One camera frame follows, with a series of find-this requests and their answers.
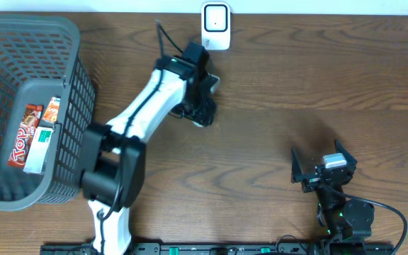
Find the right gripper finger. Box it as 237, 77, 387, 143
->
334, 139, 358, 166
290, 149, 302, 183

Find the orange snack packet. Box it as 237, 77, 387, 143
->
42, 97, 60, 123

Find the white green carton box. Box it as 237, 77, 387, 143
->
23, 127, 54, 175

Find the red Top chocolate bar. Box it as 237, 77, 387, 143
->
7, 104, 43, 168

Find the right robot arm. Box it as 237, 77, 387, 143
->
291, 140, 375, 254

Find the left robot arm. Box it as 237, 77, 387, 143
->
77, 42, 220, 254

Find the white barcode scanner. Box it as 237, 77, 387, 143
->
201, 1, 231, 51

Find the grey plastic mesh basket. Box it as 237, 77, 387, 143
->
0, 14, 96, 211

